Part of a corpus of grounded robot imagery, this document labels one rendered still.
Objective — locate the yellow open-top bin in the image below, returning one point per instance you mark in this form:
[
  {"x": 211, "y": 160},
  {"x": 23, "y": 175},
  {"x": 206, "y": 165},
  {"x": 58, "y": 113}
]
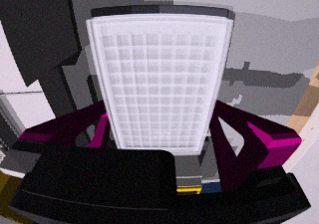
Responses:
[{"x": 8, "y": 186}]

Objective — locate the blue open-top bin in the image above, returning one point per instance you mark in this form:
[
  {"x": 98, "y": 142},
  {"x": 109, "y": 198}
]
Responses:
[{"x": 210, "y": 187}]

